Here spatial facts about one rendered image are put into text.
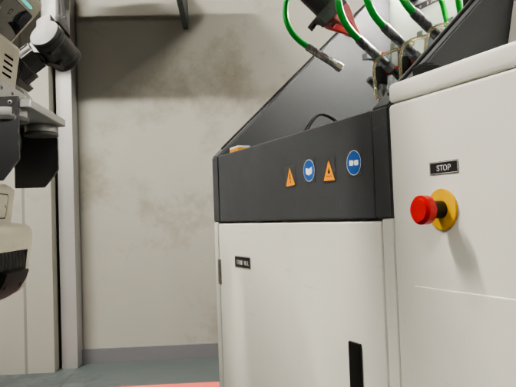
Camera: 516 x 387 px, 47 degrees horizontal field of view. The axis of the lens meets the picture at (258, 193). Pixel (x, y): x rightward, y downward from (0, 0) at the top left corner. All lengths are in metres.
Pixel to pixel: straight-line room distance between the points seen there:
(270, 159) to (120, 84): 2.48
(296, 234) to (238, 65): 2.55
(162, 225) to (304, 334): 2.45
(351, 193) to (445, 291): 0.24
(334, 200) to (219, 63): 2.65
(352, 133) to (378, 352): 0.33
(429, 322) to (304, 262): 0.33
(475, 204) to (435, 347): 0.19
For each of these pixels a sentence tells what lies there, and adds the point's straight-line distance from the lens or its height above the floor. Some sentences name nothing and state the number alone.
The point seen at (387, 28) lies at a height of 1.13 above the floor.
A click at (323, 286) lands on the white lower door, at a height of 0.68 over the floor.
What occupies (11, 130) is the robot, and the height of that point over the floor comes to 0.98.
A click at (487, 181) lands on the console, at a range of 0.72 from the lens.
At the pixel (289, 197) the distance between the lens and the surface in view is 1.10.
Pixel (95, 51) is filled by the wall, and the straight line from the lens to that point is 3.66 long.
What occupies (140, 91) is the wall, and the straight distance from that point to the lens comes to 3.56.
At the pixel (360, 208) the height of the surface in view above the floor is 0.81.
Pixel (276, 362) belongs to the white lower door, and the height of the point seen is 0.51.
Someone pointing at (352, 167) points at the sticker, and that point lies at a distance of 0.92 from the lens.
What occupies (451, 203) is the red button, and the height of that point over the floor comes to 0.81.
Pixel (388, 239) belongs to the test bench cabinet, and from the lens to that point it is 0.85.
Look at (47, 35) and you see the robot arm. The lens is 1.54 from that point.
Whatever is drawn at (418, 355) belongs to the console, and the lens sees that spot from 0.83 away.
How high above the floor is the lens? 0.80
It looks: 2 degrees up
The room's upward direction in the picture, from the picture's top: 2 degrees counter-clockwise
